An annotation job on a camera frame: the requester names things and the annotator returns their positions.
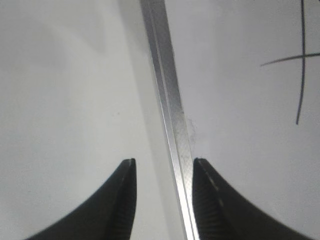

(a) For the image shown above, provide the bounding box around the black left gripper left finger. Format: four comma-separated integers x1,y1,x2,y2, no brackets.
30,158,137,240

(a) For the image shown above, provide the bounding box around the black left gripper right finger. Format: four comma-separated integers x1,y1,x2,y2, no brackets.
192,158,308,240

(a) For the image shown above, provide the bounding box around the white board with grey frame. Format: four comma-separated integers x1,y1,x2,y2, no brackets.
140,0,320,240

